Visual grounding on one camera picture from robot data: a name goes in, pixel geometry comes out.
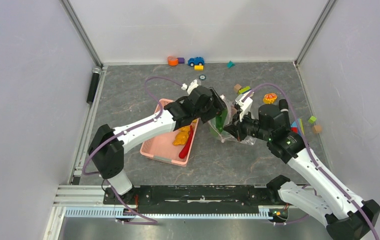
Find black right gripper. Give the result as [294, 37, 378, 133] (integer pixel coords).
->
[222, 107, 271, 142]

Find clear dotted zip top bag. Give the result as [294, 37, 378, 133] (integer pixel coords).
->
[208, 95, 257, 147]

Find red toy chili pepper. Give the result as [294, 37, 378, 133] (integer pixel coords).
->
[179, 126, 194, 159]

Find green toy bok choy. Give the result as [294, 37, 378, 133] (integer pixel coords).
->
[208, 115, 221, 137]

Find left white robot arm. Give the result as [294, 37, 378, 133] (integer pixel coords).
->
[85, 85, 226, 204]

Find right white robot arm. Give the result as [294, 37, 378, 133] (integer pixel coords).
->
[224, 100, 380, 240]

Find yellow butterfly toy brick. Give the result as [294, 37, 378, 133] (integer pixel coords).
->
[263, 93, 278, 104]

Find yellow toy block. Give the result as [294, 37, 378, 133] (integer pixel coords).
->
[194, 65, 204, 71]

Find green white stacked toy bricks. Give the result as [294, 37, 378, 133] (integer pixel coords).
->
[233, 84, 251, 95]

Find black toy microphone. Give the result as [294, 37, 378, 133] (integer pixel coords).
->
[278, 99, 289, 117]

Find orange toy ginger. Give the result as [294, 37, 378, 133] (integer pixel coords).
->
[172, 125, 191, 146]

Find blue toy car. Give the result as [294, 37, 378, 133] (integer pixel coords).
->
[188, 57, 205, 67]

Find teal toy triangle block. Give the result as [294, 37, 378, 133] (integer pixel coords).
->
[227, 61, 235, 69]

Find red blue toy brick house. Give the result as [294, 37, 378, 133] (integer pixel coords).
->
[291, 118, 305, 135]

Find purple toy block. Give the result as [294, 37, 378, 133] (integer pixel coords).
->
[177, 57, 185, 64]

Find orange toy block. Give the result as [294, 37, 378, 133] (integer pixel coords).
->
[167, 56, 179, 66]

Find pink perforated plastic basket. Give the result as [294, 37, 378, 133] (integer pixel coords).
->
[139, 98, 200, 167]

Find small green cube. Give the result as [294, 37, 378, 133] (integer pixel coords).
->
[308, 115, 317, 124]

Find small wooden cube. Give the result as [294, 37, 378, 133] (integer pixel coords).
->
[312, 124, 323, 134]

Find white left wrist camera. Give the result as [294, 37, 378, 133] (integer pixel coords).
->
[181, 79, 201, 95]

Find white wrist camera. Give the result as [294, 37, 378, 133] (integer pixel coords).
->
[181, 79, 201, 95]
[236, 93, 253, 121]

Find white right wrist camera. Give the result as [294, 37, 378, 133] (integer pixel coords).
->
[236, 93, 253, 121]

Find black silver microphone on rail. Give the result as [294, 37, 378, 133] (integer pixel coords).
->
[86, 66, 102, 105]

